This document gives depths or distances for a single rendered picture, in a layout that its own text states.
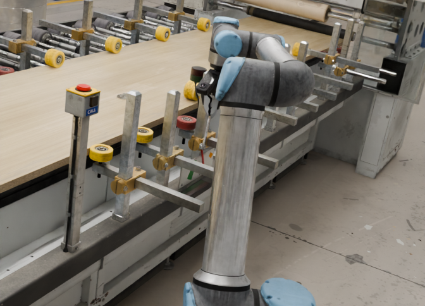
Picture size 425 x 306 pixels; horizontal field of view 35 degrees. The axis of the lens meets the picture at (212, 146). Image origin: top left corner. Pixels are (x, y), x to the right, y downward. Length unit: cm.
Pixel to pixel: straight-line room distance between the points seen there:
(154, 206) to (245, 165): 81
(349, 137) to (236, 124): 338
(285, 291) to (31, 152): 99
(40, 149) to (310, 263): 183
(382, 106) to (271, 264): 166
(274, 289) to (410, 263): 224
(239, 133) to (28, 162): 80
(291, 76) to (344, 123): 331
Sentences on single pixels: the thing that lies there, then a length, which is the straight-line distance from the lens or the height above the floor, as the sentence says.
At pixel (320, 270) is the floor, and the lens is 364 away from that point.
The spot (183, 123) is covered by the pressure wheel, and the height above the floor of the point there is 90.
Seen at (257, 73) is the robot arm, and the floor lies 139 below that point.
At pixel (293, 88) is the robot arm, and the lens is 172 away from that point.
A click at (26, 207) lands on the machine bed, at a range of 224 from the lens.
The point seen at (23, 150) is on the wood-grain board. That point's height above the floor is 90.
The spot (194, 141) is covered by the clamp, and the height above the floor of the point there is 86.
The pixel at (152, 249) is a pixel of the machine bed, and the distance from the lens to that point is 319.
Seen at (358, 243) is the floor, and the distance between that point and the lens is 400.
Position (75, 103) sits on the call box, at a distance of 191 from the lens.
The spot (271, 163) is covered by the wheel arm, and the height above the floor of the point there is 85.
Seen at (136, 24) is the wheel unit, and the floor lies 96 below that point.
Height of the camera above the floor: 183
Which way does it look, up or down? 22 degrees down
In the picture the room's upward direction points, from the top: 9 degrees clockwise
